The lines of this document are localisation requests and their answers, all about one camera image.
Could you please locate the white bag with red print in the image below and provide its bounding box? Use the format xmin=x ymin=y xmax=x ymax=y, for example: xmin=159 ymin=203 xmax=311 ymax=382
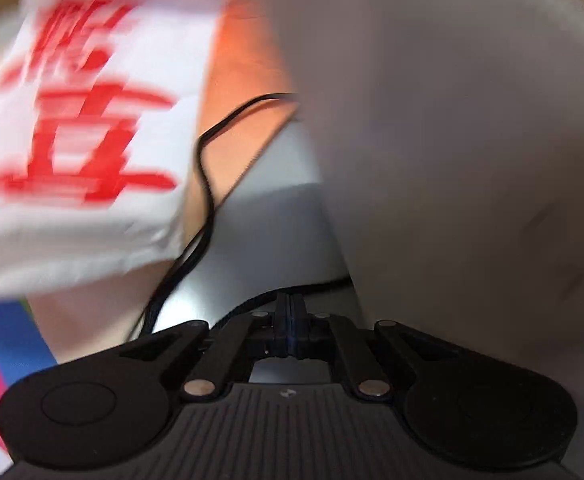
xmin=0 ymin=0 xmax=237 ymax=301

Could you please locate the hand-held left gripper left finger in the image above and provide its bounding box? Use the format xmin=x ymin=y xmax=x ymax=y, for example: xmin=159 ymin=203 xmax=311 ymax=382
xmin=116 ymin=292 xmax=291 ymax=403

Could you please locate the orange drawstring bag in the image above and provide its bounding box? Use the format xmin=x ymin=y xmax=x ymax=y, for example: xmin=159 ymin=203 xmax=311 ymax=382
xmin=172 ymin=0 xmax=303 ymax=261

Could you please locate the silver grey shopping bag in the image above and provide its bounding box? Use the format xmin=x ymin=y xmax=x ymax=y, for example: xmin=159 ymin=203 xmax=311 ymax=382
xmin=232 ymin=0 xmax=584 ymax=480

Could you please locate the black drawstring cord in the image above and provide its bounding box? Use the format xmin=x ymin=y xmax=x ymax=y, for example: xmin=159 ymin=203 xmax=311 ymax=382
xmin=132 ymin=91 xmax=355 ymax=341

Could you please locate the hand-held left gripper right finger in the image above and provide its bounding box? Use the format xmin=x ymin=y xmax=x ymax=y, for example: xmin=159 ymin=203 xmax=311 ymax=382
xmin=290 ymin=292 xmax=468 ymax=403

